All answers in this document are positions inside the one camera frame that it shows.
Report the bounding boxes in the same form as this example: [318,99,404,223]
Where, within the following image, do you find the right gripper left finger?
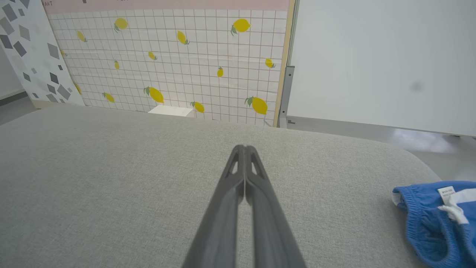
[182,145,245,268]

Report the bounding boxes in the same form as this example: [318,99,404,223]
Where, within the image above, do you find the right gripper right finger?
[245,146,307,268]

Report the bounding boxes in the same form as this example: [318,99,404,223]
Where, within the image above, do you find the blue shorts with white trim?
[392,181,476,268]

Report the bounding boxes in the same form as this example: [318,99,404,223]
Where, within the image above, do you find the white box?
[148,105,194,118]

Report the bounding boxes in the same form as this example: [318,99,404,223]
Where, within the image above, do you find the lemon print partition panel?
[42,0,296,128]

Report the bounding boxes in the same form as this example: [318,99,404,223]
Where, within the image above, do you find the grey terrazzo print panel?
[0,0,85,108]

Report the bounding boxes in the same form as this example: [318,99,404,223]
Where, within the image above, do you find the grey metal stand post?
[279,66,296,129]

